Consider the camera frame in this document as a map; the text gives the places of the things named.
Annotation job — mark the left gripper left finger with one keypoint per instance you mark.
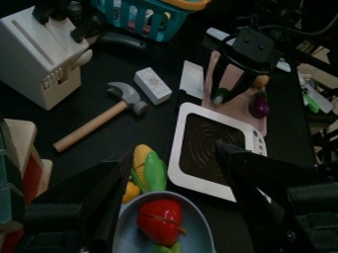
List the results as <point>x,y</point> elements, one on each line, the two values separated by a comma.
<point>89,204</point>

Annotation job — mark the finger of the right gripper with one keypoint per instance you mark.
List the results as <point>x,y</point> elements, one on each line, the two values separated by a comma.
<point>245,84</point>
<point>224,72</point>

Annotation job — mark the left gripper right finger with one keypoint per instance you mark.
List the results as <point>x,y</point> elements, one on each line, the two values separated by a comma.
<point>264,184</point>

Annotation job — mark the green toy screw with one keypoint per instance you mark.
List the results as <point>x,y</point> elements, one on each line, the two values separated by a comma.
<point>220,94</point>

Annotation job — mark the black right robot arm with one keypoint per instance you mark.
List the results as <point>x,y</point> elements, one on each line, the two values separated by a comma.
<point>273,16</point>

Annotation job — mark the pink square plate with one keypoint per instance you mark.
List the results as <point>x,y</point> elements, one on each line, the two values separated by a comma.
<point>236,107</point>

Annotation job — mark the orange toy ball fruit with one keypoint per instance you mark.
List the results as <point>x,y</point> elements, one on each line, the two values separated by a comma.
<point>261,81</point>

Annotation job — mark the flat white card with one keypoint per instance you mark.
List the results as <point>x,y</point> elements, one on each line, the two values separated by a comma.
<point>193,79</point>

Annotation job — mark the purple toy eggplant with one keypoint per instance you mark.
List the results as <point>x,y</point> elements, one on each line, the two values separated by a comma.
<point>260,107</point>

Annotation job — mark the small yellow toy fruit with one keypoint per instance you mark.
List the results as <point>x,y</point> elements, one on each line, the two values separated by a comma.
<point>132,192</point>

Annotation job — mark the small green background object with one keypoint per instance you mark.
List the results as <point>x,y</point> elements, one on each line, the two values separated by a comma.
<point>311,102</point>

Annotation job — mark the small white block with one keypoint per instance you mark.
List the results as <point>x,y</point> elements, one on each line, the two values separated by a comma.
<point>152,84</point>

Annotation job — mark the red toy tomato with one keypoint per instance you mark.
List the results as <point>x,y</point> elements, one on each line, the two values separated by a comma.
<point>158,220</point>

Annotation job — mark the toy corn cob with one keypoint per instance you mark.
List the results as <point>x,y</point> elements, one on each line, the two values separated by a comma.
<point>152,171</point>

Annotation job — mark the white tablet device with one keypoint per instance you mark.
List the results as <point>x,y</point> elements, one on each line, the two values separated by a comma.
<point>206,145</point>

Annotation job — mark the teal basket orange rim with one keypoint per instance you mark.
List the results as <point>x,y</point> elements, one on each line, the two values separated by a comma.
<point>173,28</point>

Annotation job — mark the pale blue bowl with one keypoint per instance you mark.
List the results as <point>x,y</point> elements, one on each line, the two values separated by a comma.
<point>198,230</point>

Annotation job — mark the green toy vegetable piece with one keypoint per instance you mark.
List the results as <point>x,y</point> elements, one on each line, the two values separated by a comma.
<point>169,248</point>

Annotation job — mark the white toy knife block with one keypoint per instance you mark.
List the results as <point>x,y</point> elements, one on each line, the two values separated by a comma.
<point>35,56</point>

